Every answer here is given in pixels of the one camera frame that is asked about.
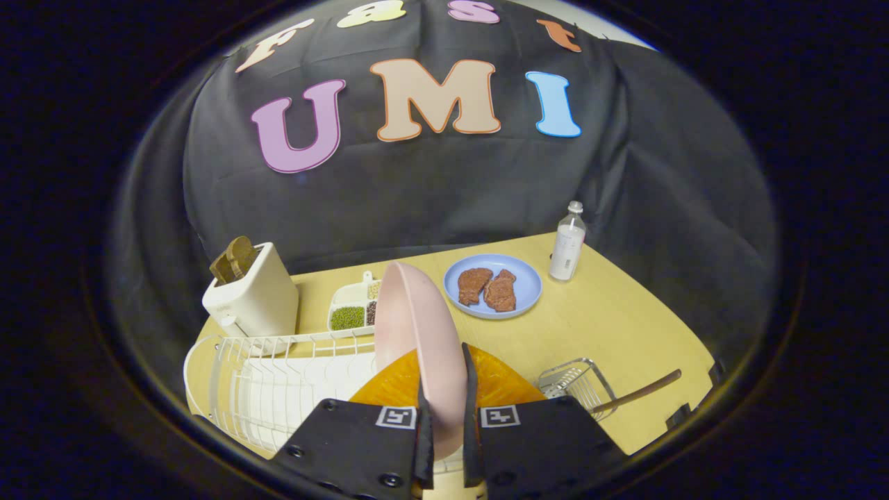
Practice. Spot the white toaster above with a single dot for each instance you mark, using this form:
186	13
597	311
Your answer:
257	298

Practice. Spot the blue plate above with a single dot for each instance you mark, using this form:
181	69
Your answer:
531	285

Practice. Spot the brown toast slice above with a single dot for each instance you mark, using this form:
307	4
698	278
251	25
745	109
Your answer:
235	258

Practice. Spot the pink plate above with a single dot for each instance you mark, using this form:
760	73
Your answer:
417	326

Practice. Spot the brown meat piece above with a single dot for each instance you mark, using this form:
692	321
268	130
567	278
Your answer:
501	292
474	283

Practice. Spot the clear plastic bottle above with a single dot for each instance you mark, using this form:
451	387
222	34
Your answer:
567	246

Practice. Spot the black backdrop cloth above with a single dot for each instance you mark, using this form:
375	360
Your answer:
444	194

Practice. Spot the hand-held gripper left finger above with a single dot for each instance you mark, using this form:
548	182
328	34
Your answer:
425	430

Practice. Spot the white divided bean tray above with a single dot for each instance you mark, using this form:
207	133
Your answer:
351	309

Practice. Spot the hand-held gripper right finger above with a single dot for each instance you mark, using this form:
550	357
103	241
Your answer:
471	430

